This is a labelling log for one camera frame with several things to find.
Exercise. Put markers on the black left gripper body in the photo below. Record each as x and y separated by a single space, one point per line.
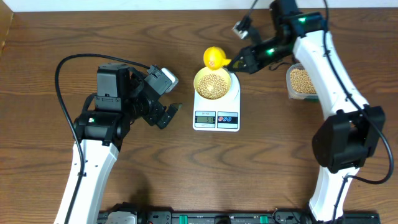
138 102

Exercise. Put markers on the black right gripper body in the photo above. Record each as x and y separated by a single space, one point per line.
269 51

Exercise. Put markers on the yellow measuring scoop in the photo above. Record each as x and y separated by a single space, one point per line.
216 54

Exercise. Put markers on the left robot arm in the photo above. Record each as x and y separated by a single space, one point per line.
123 95

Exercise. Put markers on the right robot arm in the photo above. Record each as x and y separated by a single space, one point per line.
351 129

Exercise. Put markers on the pale yellow bowl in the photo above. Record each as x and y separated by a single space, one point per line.
205 71

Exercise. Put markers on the soybeans in bowl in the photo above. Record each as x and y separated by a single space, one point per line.
212 86

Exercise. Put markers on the white digital kitchen scale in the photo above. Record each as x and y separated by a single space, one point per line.
223 114

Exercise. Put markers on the soybeans in container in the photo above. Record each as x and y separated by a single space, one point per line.
301 82

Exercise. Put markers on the clear plastic container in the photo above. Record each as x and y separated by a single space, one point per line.
293 94

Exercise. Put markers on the cardboard box edge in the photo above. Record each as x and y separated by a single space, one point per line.
6 17

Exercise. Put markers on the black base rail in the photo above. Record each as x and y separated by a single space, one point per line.
130 213

